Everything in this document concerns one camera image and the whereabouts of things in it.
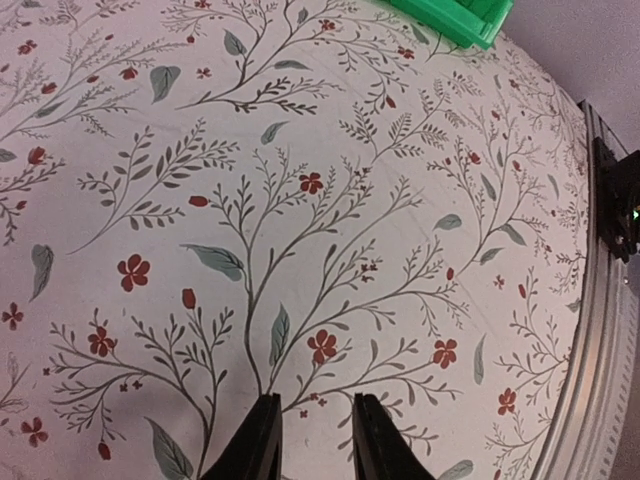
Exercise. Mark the green three-compartment bin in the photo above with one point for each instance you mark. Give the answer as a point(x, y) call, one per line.
point(466, 23)

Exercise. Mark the front aluminium rail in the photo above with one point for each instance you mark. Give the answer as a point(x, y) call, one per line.
point(587, 426)

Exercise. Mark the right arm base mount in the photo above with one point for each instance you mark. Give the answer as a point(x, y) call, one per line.
point(617, 200)

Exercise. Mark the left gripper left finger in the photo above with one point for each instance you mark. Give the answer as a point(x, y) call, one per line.
point(255, 450)

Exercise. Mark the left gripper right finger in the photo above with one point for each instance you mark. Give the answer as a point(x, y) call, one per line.
point(379, 450)

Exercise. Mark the floral table mat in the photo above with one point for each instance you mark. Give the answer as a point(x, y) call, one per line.
point(207, 201)

